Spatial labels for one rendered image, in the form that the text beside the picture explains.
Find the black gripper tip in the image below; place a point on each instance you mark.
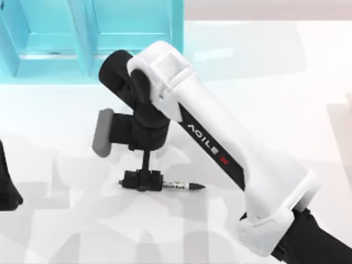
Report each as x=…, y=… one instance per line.
x=6, y=192

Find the black and white marker pen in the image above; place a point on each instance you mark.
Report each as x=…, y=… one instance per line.
x=171, y=186

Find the light blue rack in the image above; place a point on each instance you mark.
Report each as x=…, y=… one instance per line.
x=55, y=41

